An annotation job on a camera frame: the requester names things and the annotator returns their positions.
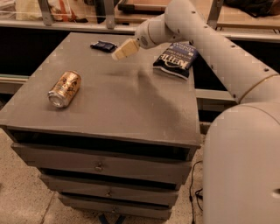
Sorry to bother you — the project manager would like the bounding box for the dark blue rxbar wrapper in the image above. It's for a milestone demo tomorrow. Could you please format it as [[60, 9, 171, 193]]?
[[90, 40, 117, 53]]

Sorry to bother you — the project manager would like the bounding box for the middle drawer front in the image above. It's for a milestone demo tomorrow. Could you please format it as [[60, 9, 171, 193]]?
[[40, 174, 179, 207]]

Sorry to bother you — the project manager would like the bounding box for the black power cable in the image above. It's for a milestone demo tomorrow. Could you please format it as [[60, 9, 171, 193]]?
[[188, 160, 204, 224]]

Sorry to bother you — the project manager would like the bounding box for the drawer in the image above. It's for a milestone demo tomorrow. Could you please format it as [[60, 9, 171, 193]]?
[[59, 194, 172, 220], [11, 143, 190, 185], [40, 174, 179, 207]]

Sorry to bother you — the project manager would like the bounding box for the orange soda can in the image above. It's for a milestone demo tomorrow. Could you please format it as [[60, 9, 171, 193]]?
[[47, 71, 81, 108]]

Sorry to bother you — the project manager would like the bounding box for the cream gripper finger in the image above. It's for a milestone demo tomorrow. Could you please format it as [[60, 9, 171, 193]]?
[[112, 38, 140, 60]]

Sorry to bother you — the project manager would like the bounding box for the wooden background table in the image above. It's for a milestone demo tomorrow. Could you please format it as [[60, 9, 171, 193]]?
[[115, 0, 280, 30]]

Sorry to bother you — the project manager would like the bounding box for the grey drawer cabinet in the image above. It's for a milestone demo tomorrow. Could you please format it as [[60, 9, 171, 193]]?
[[1, 33, 200, 210]]

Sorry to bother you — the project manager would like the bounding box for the bottom drawer front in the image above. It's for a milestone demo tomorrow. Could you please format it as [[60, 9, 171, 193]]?
[[59, 194, 172, 220]]

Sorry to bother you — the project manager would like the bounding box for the grey metal railing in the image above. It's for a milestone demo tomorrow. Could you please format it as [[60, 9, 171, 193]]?
[[0, 0, 280, 43]]

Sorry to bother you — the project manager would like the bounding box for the blue Kettle chips bag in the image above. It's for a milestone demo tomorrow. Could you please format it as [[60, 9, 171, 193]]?
[[153, 42, 199, 80]]

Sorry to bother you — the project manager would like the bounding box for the top drawer front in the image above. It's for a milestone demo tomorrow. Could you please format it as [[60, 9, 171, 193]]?
[[11, 143, 190, 185]]

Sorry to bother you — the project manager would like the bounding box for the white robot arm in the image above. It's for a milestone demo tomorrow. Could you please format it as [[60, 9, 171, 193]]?
[[113, 0, 280, 224]]

